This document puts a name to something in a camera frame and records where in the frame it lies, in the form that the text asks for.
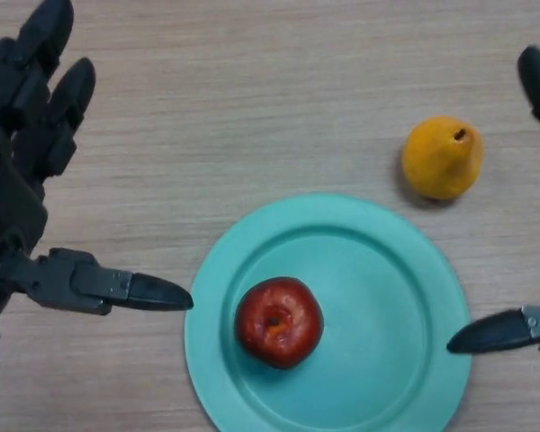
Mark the green plate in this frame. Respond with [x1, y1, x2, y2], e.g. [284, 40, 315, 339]
[184, 193, 473, 432]

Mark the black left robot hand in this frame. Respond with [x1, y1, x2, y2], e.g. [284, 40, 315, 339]
[0, 0, 194, 321]

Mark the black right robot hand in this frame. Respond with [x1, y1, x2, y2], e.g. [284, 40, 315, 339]
[445, 45, 540, 356]

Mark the red apple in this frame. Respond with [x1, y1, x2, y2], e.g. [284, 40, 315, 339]
[234, 277, 324, 371]

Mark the yellow pear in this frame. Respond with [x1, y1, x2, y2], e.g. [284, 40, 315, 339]
[401, 115, 484, 202]

